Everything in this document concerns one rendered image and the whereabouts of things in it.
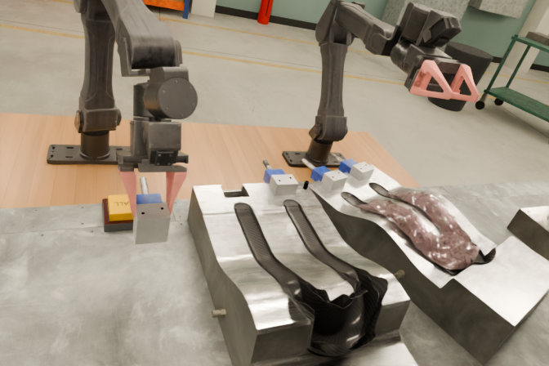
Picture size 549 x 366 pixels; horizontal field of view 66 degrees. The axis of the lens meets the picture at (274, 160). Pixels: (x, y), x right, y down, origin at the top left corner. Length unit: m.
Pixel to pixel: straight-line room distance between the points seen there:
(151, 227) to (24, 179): 0.42
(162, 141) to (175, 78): 0.09
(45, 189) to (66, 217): 0.11
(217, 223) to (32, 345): 0.33
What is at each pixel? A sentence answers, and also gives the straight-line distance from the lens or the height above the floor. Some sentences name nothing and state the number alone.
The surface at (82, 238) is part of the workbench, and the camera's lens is 0.87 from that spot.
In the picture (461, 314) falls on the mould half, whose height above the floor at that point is 0.86.
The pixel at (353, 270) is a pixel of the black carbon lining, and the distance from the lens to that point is 0.73.
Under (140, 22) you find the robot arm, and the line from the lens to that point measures 0.69.
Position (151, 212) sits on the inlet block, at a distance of 0.68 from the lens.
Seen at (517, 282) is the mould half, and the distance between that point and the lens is 0.94.
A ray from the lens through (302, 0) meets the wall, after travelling 6.39.
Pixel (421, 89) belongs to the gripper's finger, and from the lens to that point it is 0.83.
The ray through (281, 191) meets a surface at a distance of 0.89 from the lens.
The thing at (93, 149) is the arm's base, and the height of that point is 0.84.
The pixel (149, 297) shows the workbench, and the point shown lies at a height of 0.80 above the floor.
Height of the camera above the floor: 1.40
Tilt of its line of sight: 30 degrees down
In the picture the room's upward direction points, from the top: 15 degrees clockwise
